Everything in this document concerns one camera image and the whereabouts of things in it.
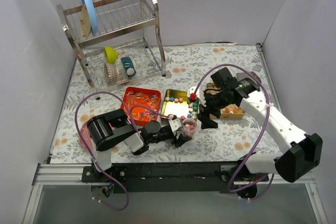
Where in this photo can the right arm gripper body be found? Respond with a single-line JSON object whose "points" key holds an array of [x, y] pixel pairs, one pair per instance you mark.
{"points": [[208, 107]]}

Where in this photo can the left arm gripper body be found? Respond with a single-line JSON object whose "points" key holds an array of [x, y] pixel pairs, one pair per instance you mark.
{"points": [[175, 132]]}

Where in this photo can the metal scoop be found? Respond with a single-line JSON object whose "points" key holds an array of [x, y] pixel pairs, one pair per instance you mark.
{"points": [[242, 75]]}

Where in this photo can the clear drinking glass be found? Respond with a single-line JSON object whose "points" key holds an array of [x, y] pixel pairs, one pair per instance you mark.
{"points": [[189, 127]]}

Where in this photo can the orange lollipop tray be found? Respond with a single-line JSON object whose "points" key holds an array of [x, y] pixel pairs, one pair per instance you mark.
{"points": [[143, 104]]}

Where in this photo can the dark tin of star candies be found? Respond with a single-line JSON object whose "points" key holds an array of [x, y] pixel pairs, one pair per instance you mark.
{"points": [[177, 105]]}

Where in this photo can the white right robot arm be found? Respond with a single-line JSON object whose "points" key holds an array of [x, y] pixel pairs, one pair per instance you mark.
{"points": [[299, 151]]}

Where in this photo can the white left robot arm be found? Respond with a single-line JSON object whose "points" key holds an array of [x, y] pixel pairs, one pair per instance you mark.
{"points": [[109, 129]]}

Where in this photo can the gold tin of flat candies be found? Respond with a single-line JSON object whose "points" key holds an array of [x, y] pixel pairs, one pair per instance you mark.
{"points": [[231, 111]]}

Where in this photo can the floral table mat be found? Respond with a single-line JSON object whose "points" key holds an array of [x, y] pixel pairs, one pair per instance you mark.
{"points": [[185, 67]]}

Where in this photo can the pink dotted plate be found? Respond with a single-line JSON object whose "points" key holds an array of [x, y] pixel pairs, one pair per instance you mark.
{"points": [[86, 144]]}

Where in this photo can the patterned beige cup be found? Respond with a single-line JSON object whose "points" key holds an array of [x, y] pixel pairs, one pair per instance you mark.
{"points": [[111, 73]]}

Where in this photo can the teal patterned cup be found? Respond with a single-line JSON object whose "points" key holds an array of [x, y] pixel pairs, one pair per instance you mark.
{"points": [[128, 66]]}

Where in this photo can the green bowl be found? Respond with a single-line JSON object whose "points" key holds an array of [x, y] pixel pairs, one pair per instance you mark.
{"points": [[110, 54]]}

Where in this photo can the metal dish rack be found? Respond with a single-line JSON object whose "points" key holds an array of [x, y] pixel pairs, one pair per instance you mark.
{"points": [[131, 27]]}

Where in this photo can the beige plate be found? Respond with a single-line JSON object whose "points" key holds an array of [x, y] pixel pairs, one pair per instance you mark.
{"points": [[85, 23]]}

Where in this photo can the blue plate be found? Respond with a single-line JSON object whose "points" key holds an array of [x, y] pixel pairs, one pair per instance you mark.
{"points": [[92, 15]]}

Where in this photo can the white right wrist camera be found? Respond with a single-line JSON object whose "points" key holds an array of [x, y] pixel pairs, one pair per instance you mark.
{"points": [[197, 96]]}

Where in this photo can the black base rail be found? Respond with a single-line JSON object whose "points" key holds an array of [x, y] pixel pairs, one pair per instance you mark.
{"points": [[174, 176]]}

